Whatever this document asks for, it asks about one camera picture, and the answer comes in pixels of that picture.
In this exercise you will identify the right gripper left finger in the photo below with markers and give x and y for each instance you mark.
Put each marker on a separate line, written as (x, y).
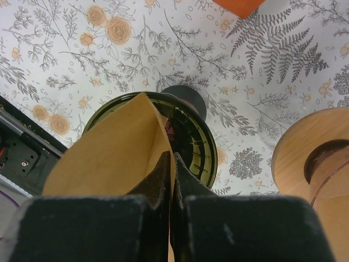
(155, 192)

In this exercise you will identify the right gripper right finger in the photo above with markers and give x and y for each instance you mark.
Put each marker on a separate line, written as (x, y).
(193, 221)

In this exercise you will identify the green glass coffee dripper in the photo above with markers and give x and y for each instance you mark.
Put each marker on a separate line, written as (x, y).
(191, 136)

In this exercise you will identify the orange coffee filter box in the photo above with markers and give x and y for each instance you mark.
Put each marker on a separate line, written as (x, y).
(241, 8)

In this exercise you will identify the floral tablecloth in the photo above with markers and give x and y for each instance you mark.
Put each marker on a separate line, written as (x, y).
(62, 60)

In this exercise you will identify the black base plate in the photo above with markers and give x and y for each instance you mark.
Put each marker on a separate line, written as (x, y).
(28, 152)

